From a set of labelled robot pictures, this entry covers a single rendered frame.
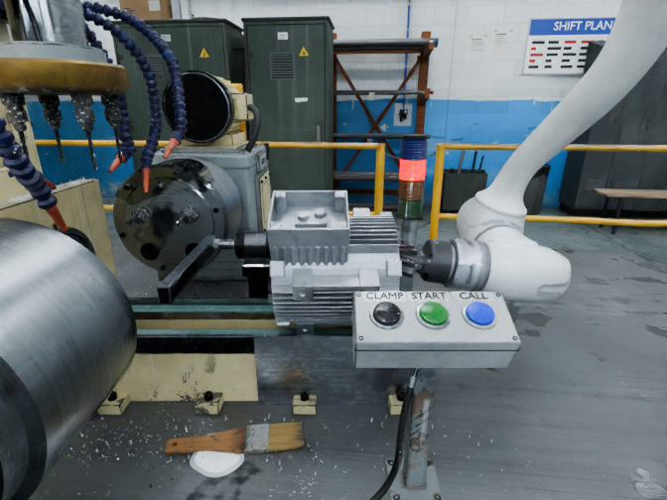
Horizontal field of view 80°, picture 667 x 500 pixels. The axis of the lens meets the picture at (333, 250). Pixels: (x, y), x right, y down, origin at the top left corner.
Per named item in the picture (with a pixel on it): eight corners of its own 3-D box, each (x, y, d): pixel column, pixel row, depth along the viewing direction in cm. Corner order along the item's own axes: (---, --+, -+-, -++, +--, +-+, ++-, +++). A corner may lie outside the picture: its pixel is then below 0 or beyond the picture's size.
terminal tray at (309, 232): (271, 267, 62) (266, 231, 57) (277, 223, 70) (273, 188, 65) (348, 266, 62) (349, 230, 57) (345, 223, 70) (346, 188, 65)
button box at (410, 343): (352, 369, 44) (354, 342, 40) (350, 316, 49) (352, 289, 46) (508, 369, 44) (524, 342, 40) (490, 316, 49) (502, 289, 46)
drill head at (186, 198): (102, 291, 84) (76, 170, 75) (175, 232, 122) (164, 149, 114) (221, 291, 84) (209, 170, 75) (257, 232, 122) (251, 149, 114)
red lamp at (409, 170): (401, 181, 90) (402, 161, 89) (397, 177, 96) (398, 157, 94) (427, 181, 90) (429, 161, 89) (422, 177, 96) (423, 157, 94)
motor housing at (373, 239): (277, 346, 69) (265, 269, 56) (285, 268, 83) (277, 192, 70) (392, 345, 70) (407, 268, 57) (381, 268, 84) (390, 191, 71)
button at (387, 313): (372, 332, 43) (374, 322, 42) (371, 310, 45) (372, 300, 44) (401, 332, 43) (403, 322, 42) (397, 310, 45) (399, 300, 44)
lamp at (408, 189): (399, 200, 92) (401, 181, 90) (396, 194, 97) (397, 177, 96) (426, 200, 92) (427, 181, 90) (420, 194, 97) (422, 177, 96)
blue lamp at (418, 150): (402, 161, 89) (403, 139, 87) (398, 157, 94) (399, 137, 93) (429, 161, 89) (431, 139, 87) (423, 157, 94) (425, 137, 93)
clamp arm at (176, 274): (205, 248, 83) (154, 305, 59) (204, 234, 82) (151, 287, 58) (222, 248, 83) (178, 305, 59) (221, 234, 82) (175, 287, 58)
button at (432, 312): (420, 332, 43) (422, 322, 42) (415, 310, 45) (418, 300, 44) (448, 332, 43) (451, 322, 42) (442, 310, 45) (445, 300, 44)
